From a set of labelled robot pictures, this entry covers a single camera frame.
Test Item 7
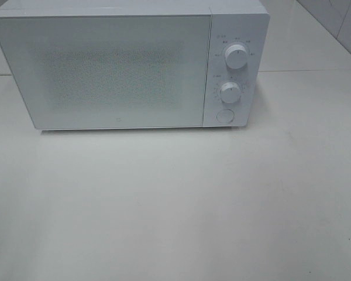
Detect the round white door button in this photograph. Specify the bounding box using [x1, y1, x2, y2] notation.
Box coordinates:
[216, 109, 235, 124]

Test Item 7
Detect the white microwave knob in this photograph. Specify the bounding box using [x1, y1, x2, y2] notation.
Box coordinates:
[223, 42, 249, 70]
[219, 82, 242, 104]

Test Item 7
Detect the white microwave door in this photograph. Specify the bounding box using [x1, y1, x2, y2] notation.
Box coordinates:
[0, 15, 211, 130]

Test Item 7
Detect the white microwave oven body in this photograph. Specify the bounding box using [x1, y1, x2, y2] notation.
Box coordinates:
[0, 5, 270, 131]

